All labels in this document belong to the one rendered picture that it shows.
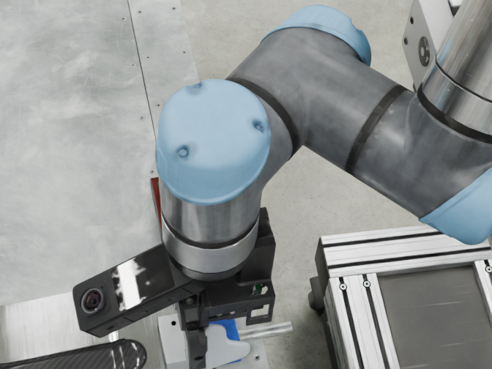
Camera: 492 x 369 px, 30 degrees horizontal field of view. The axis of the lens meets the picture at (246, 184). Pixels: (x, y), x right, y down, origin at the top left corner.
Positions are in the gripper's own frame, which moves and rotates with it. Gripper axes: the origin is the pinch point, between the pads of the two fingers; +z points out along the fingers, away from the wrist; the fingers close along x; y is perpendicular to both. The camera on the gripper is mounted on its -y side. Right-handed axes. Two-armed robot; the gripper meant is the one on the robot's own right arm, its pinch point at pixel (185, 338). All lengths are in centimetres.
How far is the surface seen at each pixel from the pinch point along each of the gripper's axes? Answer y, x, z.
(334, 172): 47, 72, 91
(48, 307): -12.8, 7.0, 2.3
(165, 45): 5.7, 46.6, 10.7
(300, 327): 30, 36, 91
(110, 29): -1, 51, 11
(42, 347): -13.9, 2.9, 2.4
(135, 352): -5.0, 0.4, 2.2
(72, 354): -11.0, 1.5, 2.4
